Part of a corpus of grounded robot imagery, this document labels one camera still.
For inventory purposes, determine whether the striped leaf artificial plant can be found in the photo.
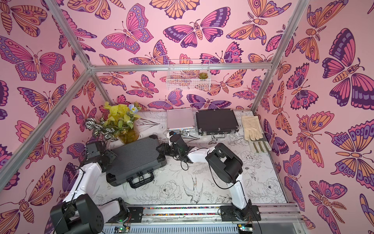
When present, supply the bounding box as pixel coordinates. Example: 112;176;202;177
85;118;117;141

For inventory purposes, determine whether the small silver poker case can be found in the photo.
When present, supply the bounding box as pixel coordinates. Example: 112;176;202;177
167;108;195;137

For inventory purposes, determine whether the large black poker case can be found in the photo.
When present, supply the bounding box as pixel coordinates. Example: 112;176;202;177
106;135;167;189

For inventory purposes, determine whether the yellow green artificial plant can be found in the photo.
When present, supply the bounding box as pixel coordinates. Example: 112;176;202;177
102;102;141;144

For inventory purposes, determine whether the medium black poker case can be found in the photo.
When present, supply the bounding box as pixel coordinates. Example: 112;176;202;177
196;109;239;135

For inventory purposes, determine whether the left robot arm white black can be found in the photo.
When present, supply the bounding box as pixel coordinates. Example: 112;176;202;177
50;139;130;234

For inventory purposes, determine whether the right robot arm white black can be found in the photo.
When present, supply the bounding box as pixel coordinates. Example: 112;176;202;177
156;131;255;220

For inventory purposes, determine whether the cream work glove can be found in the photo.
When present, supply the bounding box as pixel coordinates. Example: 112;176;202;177
242;116;272;153

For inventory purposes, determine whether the small succulent plant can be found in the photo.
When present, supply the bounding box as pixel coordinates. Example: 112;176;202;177
198;72;208;80

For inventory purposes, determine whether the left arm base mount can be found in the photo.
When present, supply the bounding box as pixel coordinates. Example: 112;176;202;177
116;207;144;225

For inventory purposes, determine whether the white wire basket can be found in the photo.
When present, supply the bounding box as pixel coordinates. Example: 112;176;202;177
165;58;211;91

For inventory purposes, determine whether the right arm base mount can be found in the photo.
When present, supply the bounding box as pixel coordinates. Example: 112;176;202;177
218;205;262;221

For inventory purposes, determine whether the aluminium rail front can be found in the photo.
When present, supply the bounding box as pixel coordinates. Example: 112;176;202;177
101;204;305;234

